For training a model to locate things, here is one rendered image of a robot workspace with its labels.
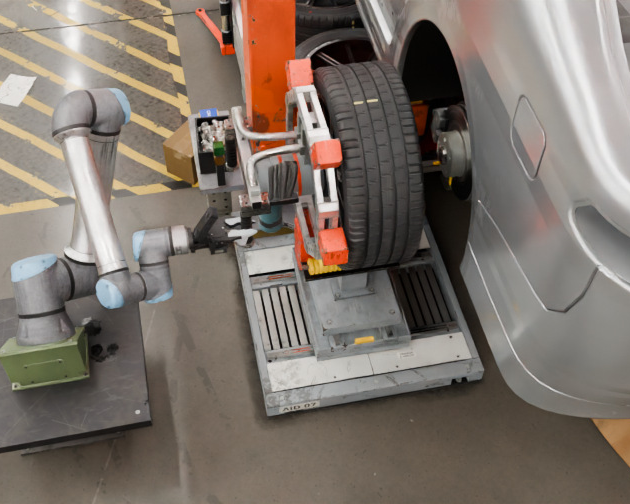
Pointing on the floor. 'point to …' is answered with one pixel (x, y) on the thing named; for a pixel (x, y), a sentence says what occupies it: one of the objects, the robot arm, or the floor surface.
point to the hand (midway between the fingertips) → (252, 225)
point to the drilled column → (221, 203)
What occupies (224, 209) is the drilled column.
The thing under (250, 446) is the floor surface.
